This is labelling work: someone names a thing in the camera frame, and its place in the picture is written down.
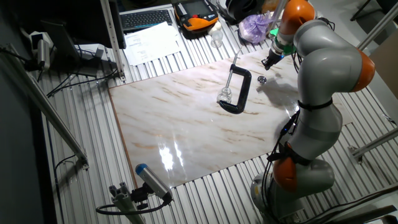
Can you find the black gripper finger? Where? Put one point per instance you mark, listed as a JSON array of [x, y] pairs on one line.
[[271, 65], [265, 63]]

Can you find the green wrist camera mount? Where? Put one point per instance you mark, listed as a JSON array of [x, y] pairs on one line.
[[287, 49]]

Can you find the clear plastic cup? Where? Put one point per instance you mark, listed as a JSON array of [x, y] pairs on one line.
[[216, 39]]

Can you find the white printed paper sheets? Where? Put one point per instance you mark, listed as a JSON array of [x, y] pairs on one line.
[[150, 45]]

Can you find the small clear glass jar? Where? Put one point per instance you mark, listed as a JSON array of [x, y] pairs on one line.
[[224, 97]]

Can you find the slanted aluminium profile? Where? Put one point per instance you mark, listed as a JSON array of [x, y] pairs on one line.
[[377, 28]]

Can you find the orange and black teach pendant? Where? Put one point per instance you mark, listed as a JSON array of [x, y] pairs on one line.
[[196, 17]]

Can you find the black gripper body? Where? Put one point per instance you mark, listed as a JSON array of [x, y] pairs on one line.
[[275, 57]]

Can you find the purple plastic bag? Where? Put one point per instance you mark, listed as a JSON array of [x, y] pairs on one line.
[[255, 28]]

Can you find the black keyboard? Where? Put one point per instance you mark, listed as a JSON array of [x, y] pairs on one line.
[[145, 19]]

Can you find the upright aluminium profile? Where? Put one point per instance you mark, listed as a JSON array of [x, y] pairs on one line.
[[112, 40]]

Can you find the aluminium profile with bracket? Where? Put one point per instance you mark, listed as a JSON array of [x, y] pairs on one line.
[[373, 144]]

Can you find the black round spool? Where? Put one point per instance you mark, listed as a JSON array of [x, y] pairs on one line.
[[241, 9]]

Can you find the brown cardboard sheet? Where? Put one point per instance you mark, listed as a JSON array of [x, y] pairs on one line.
[[385, 65]]

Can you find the long aluminium profile beam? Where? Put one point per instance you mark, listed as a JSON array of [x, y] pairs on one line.
[[46, 105]]

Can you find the grey and white camera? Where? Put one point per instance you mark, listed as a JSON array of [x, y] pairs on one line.
[[43, 51]]

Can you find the grey power strip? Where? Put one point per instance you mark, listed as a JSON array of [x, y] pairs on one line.
[[91, 57]]

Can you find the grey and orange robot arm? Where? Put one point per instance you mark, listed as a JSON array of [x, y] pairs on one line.
[[329, 62]]

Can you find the marble patterned board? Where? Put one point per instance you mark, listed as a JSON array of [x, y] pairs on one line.
[[174, 124]]

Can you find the white round object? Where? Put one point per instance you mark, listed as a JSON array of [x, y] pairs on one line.
[[214, 27]]

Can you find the short aluminium camera post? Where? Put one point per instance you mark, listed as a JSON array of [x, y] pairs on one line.
[[124, 202]]

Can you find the grey camera with blue cap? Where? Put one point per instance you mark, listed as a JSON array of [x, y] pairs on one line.
[[152, 180]]

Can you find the chrome jar lid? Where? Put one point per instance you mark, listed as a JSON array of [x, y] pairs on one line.
[[262, 80]]

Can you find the black C-clamp with steel screw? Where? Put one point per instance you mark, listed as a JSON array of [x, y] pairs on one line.
[[244, 93]]

